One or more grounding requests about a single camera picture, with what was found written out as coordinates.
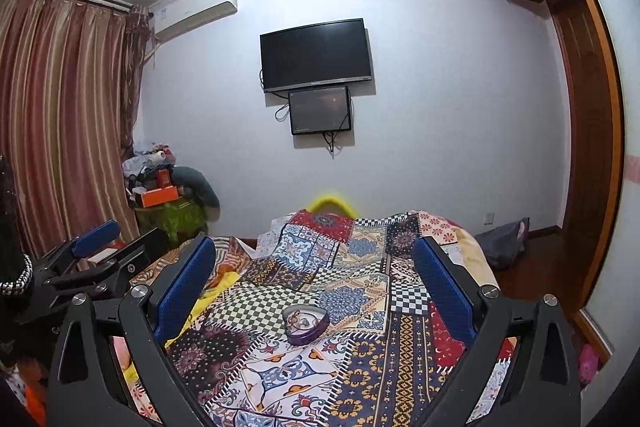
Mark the purple heart-shaped jewelry box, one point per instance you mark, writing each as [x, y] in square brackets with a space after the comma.
[305, 338]

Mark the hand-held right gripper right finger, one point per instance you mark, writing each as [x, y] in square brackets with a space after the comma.
[445, 292]

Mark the small black monitor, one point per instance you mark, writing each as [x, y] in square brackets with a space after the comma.
[320, 109]

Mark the wall-mounted black television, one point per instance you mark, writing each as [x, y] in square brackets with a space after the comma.
[315, 52]

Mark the yellow curved frame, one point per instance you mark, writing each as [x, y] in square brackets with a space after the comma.
[327, 198]

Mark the pink slipper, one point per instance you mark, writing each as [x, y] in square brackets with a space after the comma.
[587, 364]

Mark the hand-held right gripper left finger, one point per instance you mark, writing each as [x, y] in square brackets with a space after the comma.
[182, 287]

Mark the white air conditioner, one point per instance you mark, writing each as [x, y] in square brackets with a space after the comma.
[195, 9]

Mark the white wall outlet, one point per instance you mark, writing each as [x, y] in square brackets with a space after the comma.
[489, 218]

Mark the patchwork printed blanket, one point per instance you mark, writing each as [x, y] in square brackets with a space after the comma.
[350, 307]

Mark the grey plush pillow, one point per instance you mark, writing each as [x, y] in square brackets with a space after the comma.
[200, 187]

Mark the person's left forearm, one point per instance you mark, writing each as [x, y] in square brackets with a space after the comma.
[10, 217]

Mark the striped orange quilt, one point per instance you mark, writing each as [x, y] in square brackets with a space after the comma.
[230, 252]

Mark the pile of household clutter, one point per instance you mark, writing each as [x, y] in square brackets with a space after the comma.
[145, 167]

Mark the orange cloth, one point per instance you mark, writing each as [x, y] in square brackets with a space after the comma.
[35, 392]

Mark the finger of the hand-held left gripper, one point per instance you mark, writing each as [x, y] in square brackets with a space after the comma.
[140, 252]
[95, 239]

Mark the dark purple bag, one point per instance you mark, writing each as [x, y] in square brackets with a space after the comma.
[500, 247]

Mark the striped brown curtain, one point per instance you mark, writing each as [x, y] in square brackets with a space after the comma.
[65, 107]

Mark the yellow cloth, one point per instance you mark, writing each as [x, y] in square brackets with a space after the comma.
[225, 282]

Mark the orange box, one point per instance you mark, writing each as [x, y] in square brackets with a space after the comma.
[160, 196]

